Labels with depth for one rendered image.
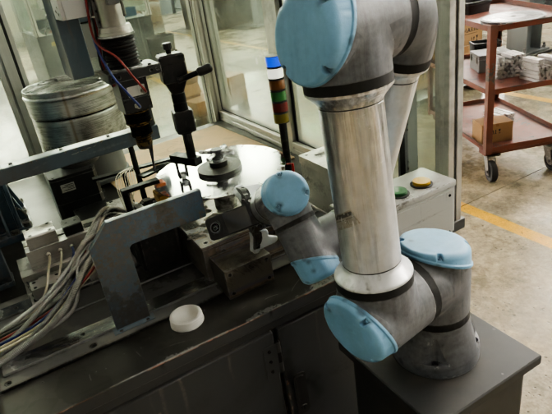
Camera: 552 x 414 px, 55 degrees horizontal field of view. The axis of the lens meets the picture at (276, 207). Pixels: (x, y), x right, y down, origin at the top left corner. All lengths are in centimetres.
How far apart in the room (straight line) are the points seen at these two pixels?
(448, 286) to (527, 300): 156
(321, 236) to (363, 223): 18
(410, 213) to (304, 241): 39
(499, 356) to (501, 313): 131
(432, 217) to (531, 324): 111
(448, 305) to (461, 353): 11
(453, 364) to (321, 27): 60
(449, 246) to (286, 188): 27
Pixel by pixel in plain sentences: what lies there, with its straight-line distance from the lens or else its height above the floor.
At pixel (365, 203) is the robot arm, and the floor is 112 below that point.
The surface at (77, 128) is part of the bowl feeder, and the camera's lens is 186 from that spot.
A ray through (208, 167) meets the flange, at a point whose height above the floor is 96.
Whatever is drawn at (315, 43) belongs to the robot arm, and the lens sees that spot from 63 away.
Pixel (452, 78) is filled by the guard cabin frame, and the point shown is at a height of 111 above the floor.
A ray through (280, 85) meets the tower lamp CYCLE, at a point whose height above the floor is 108.
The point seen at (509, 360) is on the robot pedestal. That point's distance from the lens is 103.
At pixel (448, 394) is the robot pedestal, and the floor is 75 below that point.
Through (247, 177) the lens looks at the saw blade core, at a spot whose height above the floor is 95.
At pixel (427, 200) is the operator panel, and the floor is 87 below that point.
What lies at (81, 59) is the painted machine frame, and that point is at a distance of 131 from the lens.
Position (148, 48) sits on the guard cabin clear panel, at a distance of 234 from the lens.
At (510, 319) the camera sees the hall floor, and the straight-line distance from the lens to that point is 231.
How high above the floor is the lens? 144
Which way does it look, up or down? 26 degrees down
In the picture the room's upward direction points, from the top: 9 degrees counter-clockwise
